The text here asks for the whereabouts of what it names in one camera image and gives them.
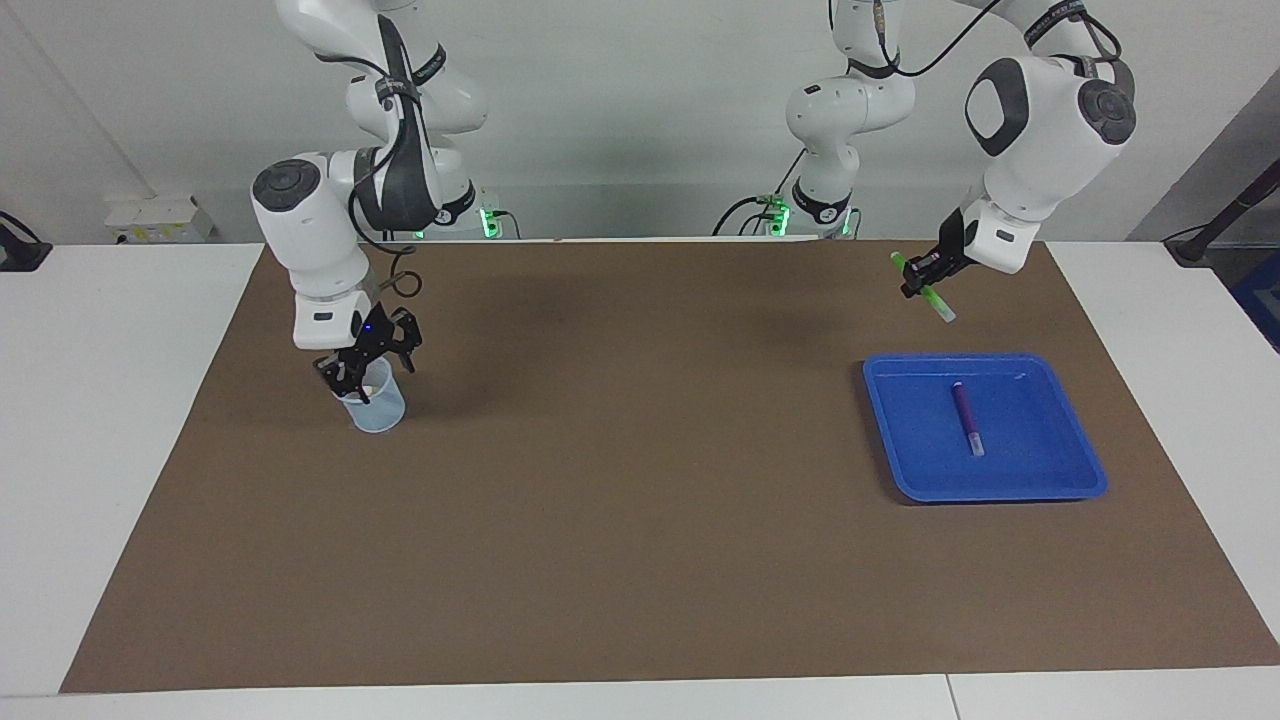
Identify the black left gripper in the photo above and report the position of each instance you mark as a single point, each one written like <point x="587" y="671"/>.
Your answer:
<point x="958" y="240"/>

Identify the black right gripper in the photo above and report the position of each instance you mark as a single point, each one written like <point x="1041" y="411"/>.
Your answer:
<point x="370" y="335"/>

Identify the green pen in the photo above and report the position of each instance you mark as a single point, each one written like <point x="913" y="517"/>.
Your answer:
<point x="940" y="305"/>

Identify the purple pen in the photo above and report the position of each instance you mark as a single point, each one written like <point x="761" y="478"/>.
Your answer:
<point x="966" y="415"/>

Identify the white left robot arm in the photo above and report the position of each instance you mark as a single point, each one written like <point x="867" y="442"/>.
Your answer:
<point x="1040" y="140"/>

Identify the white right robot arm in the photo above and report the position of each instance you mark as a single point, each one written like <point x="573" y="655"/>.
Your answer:
<point x="320" y="230"/>

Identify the blue plastic tray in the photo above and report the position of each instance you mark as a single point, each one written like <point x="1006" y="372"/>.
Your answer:
<point x="1040" y="440"/>

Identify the translucent plastic cup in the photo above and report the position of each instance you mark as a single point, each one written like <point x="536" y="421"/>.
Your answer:
<point x="385" y="412"/>

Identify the white socket box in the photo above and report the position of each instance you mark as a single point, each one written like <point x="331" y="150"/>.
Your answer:
<point x="160" y="220"/>

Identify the black stand leg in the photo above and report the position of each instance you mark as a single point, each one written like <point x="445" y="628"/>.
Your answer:
<point x="1225" y="215"/>

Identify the brown table mat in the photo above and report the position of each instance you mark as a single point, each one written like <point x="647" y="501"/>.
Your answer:
<point x="640" y="520"/>

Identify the blue box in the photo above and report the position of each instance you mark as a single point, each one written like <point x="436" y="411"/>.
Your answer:
<point x="1262" y="300"/>

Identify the black clamp mount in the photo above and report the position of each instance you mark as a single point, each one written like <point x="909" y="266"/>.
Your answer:
<point x="20" y="250"/>

